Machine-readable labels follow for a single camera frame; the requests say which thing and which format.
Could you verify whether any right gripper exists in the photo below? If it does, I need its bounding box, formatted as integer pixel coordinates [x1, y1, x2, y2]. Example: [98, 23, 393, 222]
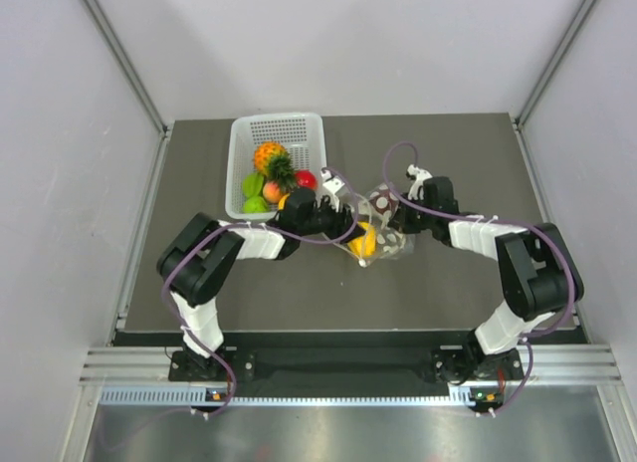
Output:
[388, 192, 437, 234]

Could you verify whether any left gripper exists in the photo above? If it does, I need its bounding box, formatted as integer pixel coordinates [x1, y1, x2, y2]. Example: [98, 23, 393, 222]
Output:
[298, 195, 365, 244]

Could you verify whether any polka dot zip bag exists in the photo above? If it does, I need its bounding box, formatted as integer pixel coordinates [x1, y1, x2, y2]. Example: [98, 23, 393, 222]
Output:
[336, 186, 415, 268]

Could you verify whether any yellow fake bell pepper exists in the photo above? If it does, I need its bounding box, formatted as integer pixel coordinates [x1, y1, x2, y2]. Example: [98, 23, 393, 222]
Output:
[347, 221, 377, 259]

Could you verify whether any orange fake pineapple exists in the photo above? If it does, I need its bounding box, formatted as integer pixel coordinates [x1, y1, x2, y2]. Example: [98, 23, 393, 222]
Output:
[253, 141, 297, 193]

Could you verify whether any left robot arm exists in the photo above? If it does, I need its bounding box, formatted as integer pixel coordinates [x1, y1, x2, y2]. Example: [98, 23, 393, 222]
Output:
[156, 188, 366, 379]

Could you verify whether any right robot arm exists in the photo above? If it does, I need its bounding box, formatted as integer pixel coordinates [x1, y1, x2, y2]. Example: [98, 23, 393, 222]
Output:
[390, 165, 584, 383]

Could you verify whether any yellow fake pear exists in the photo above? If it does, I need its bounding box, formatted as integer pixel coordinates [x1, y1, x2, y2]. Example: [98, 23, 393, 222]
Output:
[278, 193, 290, 211]

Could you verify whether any purple fake fruit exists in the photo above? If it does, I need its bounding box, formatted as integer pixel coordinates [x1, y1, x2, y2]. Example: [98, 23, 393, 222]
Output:
[368, 183, 399, 222]

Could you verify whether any red fake pomegranate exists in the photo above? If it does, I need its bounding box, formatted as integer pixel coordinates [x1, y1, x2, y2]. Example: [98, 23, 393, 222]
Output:
[295, 169, 318, 190]

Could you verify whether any fake peach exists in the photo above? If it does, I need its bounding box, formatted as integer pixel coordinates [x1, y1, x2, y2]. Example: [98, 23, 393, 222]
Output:
[262, 181, 286, 204]

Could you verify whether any green fake fruit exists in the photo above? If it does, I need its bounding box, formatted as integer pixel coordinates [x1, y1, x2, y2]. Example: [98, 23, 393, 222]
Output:
[243, 195, 271, 214]

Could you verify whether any green fake starfruit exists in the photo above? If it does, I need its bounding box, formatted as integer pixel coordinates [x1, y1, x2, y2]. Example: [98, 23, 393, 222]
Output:
[242, 172, 266, 199]

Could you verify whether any white plastic basket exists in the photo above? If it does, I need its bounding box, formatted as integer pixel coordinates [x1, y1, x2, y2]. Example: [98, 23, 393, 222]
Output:
[225, 113, 326, 221]

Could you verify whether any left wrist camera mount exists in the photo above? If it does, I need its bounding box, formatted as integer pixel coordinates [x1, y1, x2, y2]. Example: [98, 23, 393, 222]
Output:
[319, 171, 345, 211]

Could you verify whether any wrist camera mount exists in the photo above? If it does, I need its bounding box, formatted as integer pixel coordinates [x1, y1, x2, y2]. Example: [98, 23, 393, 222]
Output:
[406, 164, 432, 201]
[319, 171, 345, 211]

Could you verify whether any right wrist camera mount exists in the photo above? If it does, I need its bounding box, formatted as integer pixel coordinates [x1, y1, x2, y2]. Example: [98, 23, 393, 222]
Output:
[406, 164, 432, 201]

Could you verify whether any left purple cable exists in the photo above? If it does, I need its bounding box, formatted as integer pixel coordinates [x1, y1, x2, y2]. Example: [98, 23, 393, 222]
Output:
[159, 166, 360, 423]

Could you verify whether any purple cable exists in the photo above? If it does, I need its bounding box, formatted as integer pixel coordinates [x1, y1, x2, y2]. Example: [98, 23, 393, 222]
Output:
[381, 141, 583, 418]
[159, 166, 360, 423]

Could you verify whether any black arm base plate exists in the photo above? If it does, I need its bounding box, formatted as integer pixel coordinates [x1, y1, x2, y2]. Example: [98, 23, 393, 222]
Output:
[113, 329, 586, 396]

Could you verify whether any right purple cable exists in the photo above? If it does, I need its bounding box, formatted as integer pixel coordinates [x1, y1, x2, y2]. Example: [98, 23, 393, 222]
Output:
[381, 141, 583, 418]

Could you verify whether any slotted cable duct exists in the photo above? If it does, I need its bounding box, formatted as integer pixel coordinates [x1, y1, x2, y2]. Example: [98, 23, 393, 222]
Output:
[100, 385, 502, 408]

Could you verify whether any left aluminium frame post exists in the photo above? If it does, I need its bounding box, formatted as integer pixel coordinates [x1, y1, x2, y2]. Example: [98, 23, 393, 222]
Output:
[80, 0, 168, 135]

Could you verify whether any aluminium frame post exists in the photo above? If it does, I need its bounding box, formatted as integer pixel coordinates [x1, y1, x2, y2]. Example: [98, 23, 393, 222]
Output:
[512, 0, 600, 133]
[80, 0, 168, 135]

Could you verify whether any right aluminium frame post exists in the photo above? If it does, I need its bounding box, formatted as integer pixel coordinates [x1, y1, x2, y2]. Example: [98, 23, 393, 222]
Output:
[512, 0, 600, 133]

